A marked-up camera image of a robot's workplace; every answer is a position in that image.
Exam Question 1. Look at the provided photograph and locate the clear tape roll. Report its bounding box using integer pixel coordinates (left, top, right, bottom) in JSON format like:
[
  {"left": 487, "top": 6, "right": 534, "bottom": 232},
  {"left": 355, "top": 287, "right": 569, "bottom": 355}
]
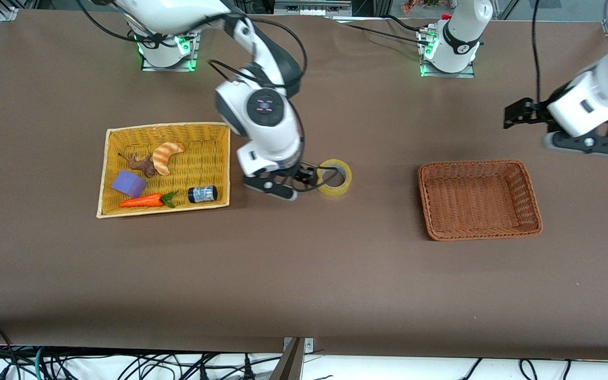
[{"left": 316, "top": 158, "right": 353, "bottom": 198}]

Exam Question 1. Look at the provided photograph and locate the yellow wicker basket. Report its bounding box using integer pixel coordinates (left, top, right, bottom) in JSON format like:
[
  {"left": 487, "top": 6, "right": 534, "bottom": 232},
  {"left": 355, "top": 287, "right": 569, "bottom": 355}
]
[{"left": 96, "top": 122, "right": 231, "bottom": 219}]

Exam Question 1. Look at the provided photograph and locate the small blue jar black lid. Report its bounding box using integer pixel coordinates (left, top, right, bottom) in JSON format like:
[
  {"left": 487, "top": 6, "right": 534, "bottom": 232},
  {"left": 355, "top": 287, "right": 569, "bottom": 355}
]
[{"left": 187, "top": 185, "right": 218, "bottom": 204}]

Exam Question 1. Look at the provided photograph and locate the brown wicker basket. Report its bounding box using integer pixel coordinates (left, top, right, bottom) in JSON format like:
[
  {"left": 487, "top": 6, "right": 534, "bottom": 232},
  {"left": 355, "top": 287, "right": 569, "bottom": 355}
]
[{"left": 417, "top": 160, "right": 543, "bottom": 242}]

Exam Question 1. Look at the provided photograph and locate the toy croissant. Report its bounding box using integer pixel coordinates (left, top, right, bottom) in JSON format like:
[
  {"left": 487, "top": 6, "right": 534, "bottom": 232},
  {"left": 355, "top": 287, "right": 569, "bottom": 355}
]
[{"left": 152, "top": 141, "right": 185, "bottom": 176}]

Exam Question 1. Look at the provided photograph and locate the brown toy lion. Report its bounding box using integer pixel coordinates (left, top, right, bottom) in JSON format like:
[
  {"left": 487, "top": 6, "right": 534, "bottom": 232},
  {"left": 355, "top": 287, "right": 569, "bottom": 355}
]
[{"left": 118, "top": 152, "right": 157, "bottom": 178}]

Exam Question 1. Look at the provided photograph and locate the orange toy carrot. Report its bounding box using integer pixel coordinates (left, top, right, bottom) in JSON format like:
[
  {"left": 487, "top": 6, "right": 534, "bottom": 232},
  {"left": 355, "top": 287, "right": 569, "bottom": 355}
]
[{"left": 118, "top": 191, "right": 179, "bottom": 209}]

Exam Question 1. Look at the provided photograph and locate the purple foam cube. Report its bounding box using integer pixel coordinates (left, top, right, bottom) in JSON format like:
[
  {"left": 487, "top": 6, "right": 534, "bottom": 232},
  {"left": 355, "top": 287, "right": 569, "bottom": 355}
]
[{"left": 111, "top": 169, "right": 147, "bottom": 198}]

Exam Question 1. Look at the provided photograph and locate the grey equipment box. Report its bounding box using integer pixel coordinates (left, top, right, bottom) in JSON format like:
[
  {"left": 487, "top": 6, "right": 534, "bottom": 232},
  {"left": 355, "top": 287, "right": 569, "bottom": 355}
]
[{"left": 274, "top": 0, "right": 353, "bottom": 16}]

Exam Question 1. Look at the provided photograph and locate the dark metal beam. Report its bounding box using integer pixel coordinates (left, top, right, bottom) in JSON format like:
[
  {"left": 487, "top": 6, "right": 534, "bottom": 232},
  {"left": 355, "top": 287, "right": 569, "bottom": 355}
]
[{"left": 269, "top": 338, "right": 305, "bottom": 380}]

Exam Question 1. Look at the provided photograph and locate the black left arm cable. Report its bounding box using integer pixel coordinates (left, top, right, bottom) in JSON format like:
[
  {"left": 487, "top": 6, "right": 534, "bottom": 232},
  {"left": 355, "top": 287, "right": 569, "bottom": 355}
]
[{"left": 531, "top": 0, "right": 543, "bottom": 103}]

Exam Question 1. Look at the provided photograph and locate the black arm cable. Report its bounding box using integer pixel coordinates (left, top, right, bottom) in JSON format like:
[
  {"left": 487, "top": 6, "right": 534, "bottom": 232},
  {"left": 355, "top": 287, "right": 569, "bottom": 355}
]
[
  {"left": 74, "top": 0, "right": 308, "bottom": 85},
  {"left": 531, "top": 0, "right": 543, "bottom": 103}
]

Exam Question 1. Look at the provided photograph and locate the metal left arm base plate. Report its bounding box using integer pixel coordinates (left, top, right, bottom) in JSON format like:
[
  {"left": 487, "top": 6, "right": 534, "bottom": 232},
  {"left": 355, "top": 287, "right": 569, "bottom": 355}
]
[{"left": 420, "top": 29, "right": 476, "bottom": 79}]

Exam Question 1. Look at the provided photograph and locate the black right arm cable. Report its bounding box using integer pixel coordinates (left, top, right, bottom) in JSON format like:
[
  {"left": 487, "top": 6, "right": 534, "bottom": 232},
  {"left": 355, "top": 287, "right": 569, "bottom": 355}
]
[{"left": 74, "top": 0, "right": 308, "bottom": 85}]

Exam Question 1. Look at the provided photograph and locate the thin black table cable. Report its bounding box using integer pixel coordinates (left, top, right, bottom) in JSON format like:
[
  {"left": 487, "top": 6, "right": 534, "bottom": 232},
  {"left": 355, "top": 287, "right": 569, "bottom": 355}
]
[
  {"left": 336, "top": 20, "right": 431, "bottom": 48},
  {"left": 383, "top": 15, "right": 429, "bottom": 34}
]

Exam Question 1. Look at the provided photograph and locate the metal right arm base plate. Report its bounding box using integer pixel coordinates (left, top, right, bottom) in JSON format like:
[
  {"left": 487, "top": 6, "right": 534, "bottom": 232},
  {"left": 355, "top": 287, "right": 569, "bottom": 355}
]
[{"left": 140, "top": 29, "right": 200, "bottom": 72}]

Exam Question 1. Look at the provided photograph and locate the grey metal table bracket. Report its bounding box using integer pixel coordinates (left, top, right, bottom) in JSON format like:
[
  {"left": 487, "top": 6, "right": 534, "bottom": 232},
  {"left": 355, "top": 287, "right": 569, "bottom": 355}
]
[{"left": 283, "top": 337, "right": 315, "bottom": 353}]

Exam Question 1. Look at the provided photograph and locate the green floor cable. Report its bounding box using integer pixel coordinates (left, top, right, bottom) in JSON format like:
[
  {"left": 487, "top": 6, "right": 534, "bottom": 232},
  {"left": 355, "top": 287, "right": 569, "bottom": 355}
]
[{"left": 33, "top": 347, "right": 48, "bottom": 380}]

